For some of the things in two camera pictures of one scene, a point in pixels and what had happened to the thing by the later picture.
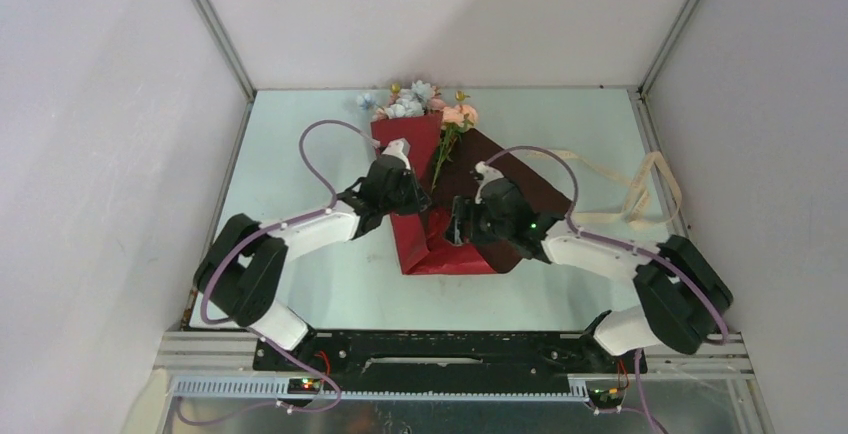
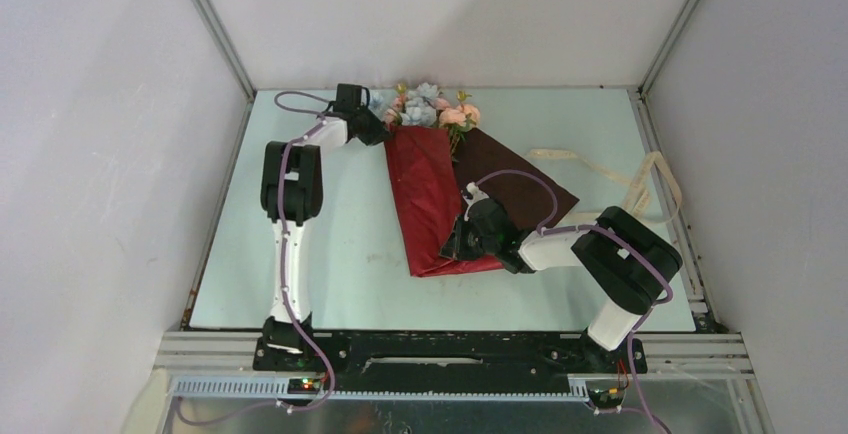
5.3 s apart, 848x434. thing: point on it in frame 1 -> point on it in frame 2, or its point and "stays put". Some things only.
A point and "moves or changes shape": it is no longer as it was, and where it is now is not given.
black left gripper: x=419 y=200 -> x=378 y=133
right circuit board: x=603 y=398 stays put
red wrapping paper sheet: x=447 y=167 moves or changes shape
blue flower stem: x=413 y=101 moves or changes shape
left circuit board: x=304 y=386 stays put
